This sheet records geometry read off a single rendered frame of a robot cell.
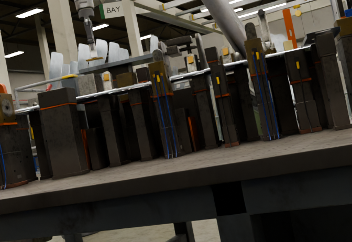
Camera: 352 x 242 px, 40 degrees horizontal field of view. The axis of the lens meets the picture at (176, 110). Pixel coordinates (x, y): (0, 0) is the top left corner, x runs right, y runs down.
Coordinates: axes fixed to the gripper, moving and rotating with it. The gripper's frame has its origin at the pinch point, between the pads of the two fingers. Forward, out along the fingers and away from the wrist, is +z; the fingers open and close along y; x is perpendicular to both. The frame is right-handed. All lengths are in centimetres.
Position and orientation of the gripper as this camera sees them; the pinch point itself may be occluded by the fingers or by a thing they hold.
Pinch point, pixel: (92, 51)
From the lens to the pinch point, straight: 240.7
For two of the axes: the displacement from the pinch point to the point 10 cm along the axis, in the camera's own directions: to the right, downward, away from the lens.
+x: 9.8, -1.9, 0.6
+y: 0.5, -0.6, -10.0
